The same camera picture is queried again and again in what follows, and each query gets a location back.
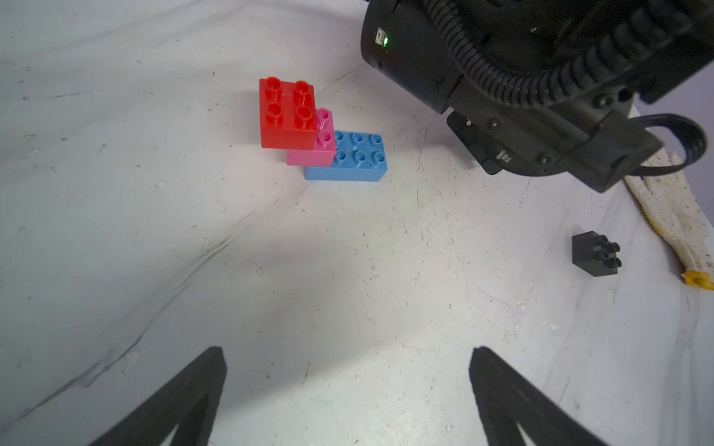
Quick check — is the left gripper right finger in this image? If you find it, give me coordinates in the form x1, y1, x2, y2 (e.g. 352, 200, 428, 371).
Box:
469, 347, 604, 445

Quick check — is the pink square lego brick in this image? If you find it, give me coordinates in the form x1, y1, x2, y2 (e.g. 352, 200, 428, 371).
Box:
286, 109, 337, 167

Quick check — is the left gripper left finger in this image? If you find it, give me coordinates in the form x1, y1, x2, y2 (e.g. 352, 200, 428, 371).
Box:
93, 347, 227, 446

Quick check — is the blue long lego brick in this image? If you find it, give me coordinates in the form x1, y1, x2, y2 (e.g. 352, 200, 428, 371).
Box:
305, 131, 389, 182

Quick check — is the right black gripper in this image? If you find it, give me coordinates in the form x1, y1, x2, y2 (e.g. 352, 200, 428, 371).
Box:
361, 1, 662, 193

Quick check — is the black square lego brick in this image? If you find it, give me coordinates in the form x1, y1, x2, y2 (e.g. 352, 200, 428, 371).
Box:
572, 232, 622, 277

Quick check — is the white work glove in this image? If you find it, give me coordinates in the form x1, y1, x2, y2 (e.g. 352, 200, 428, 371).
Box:
625, 171, 713, 291

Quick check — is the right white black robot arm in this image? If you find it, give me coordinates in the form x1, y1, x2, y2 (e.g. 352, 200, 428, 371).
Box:
361, 0, 713, 193

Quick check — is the red square lego brick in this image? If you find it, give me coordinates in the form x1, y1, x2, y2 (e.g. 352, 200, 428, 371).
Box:
260, 77, 318, 151

